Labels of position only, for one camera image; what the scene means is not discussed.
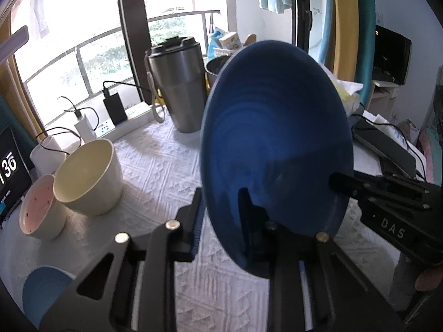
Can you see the white cabinet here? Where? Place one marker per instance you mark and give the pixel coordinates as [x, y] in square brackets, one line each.
[382, 96]

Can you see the pink dotted bowl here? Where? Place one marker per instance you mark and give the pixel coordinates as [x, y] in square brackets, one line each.
[38, 207]

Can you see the stainless steel tumbler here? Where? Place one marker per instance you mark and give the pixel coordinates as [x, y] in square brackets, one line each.
[183, 86]

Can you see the black monitor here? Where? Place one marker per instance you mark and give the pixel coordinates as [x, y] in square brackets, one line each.
[391, 55]

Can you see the blue bag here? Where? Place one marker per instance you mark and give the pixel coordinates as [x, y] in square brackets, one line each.
[215, 41]

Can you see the dark sliding door frame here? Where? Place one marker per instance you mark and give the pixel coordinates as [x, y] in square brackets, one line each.
[301, 13]

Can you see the white textured tablecloth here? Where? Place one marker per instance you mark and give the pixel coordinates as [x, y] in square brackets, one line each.
[155, 166]

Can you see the yellow tissue pack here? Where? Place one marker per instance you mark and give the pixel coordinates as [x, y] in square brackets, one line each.
[346, 96]

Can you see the narrow yellow curtain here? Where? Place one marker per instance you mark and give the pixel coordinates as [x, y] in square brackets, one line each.
[342, 24]

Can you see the light blue plate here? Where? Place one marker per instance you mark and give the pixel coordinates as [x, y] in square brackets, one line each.
[45, 290]

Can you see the black charger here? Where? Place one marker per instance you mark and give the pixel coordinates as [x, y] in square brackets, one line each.
[115, 109]

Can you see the person's right hand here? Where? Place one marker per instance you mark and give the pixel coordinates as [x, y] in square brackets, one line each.
[431, 280]

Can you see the dark blue bowl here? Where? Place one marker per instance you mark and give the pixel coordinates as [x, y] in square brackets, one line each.
[277, 128]

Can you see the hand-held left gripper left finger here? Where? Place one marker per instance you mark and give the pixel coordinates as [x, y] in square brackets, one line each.
[198, 221]

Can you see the dark window post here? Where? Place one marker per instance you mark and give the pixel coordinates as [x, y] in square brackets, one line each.
[133, 24]

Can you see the balcony railing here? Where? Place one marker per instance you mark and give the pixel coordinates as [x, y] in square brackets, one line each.
[79, 55]

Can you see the white charger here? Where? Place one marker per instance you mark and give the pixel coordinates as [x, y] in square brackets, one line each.
[85, 126]

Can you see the cream bowl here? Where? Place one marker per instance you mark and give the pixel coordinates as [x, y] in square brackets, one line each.
[90, 179]

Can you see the black flat device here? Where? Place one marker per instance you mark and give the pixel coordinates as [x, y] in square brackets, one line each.
[384, 148]

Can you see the pale snack box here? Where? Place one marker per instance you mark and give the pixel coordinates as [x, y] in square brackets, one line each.
[231, 40]

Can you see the narrow teal curtain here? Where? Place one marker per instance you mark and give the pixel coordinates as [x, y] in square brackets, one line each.
[365, 34]

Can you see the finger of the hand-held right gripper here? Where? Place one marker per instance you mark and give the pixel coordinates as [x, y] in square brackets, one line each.
[373, 188]

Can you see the tablet with clock display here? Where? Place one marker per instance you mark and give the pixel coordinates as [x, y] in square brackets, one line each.
[12, 179]

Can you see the white power strip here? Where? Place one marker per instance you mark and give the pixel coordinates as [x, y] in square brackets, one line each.
[135, 119]

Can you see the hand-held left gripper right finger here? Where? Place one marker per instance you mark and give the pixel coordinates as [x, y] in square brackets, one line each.
[249, 228]

